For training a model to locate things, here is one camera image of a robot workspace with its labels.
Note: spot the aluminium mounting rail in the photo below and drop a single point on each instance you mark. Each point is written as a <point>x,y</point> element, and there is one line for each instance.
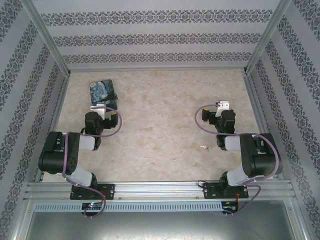
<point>155,191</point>

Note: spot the grey sheet metal panel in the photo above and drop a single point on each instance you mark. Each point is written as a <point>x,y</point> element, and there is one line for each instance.
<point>160,227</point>

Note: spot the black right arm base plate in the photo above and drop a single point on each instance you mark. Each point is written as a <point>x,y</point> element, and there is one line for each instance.
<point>208,191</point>

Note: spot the starry night print tin box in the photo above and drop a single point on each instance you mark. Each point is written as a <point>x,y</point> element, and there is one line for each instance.
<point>102,93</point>

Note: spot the aluminium frame post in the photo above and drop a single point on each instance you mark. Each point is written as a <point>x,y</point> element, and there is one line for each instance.
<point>48,35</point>
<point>267,35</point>

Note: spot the aluminium table side rail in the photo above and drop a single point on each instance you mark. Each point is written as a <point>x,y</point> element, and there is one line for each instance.
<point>53,125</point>
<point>258,112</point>

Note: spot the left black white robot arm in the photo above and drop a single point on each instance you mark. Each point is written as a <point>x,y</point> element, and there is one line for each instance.
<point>57,155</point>

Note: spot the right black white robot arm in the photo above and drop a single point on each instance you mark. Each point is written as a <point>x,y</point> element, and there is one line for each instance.
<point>265,162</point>

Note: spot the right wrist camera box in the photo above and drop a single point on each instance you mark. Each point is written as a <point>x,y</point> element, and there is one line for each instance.
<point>223,104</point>

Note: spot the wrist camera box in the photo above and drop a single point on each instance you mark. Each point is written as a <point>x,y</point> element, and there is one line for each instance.
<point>98,109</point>
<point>223,104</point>

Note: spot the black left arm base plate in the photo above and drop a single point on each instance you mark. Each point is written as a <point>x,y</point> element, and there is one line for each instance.
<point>110,191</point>

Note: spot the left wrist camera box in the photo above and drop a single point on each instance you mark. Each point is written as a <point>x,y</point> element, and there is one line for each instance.
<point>98,109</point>

